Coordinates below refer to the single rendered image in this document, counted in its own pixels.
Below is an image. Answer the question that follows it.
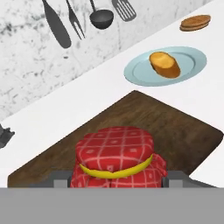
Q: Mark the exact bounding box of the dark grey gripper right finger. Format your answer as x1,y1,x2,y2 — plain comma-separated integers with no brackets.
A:
162,171,217,189

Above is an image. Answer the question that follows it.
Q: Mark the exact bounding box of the golden brown croissant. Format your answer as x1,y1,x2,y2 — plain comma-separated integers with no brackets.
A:
149,51,181,80

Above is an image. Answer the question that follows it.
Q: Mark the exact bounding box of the dark grey hanging spoon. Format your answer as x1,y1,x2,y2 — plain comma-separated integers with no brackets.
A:
41,0,73,50

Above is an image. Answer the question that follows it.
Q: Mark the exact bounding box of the dark grey hanging fork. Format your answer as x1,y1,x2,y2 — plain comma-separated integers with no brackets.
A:
65,0,87,41

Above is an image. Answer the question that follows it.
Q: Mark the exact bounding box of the light blue plate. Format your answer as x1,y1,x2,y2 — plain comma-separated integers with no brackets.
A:
123,45,207,88

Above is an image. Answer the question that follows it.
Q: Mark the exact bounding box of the brown round pastry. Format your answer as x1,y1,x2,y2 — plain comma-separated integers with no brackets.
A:
178,14,212,32

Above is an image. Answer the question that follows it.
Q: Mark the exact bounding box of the dark wooden cutting board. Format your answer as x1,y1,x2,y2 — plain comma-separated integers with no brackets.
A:
7,89,224,189

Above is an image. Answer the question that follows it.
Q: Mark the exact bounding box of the dark grey slotted spatula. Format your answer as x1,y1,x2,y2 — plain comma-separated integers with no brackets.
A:
111,0,137,23

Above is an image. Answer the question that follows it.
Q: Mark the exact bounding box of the dark grey hob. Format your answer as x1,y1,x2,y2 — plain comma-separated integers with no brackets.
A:
0,123,16,150

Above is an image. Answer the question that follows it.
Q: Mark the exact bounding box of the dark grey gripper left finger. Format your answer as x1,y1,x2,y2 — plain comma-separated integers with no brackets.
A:
30,171,74,189

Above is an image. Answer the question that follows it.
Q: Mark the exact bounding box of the dark grey hanging ladle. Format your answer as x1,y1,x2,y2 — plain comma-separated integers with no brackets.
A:
88,0,115,31

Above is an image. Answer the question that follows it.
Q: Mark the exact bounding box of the jam jar with red cloth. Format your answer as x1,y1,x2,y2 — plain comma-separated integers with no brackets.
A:
69,125,169,189

